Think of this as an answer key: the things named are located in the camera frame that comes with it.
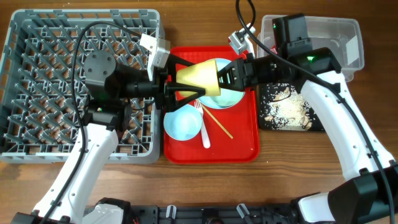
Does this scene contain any light blue bowl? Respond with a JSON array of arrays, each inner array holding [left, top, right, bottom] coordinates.
[[164, 105, 203, 141]]

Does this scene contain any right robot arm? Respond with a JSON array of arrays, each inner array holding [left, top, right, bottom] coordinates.
[[170, 14, 397, 223]]

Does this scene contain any yellow plastic cup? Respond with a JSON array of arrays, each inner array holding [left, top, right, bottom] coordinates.
[[176, 59, 221, 96]]

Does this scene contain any clear plastic bin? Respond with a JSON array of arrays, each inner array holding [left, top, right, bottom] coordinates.
[[257, 15, 364, 82]]

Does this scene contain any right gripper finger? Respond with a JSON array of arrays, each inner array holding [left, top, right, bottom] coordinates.
[[218, 77, 241, 91], [217, 58, 241, 77]]

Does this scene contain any white plastic fork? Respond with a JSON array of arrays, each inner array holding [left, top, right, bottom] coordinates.
[[194, 100, 211, 149]]

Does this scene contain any red snack wrapper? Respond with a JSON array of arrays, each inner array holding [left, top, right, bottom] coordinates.
[[271, 45, 277, 54]]

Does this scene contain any wooden chopstick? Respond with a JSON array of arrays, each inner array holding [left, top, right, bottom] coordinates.
[[200, 103, 233, 139]]

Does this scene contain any rice food waste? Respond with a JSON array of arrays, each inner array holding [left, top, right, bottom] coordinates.
[[260, 83, 313, 131]]

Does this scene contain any black waste tray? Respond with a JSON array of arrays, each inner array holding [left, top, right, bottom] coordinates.
[[257, 81, 326, 132]]

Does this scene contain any light blue round plate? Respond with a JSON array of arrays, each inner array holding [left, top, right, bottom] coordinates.
[[197, 58, 244, 109]]

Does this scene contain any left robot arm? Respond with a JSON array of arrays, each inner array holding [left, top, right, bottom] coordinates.
[[12, 50, 205, 223]]

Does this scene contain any grey dishwasher rack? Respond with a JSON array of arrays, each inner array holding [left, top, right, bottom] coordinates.
[[1, 9, 165, 164]]

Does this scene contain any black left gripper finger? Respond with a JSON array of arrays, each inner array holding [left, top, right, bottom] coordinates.
[[164, 83, 206, 112], [167, 54, 195, 75]]

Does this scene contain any red plastic tray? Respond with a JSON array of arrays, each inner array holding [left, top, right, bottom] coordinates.
[[163, 45, 261, 164]]

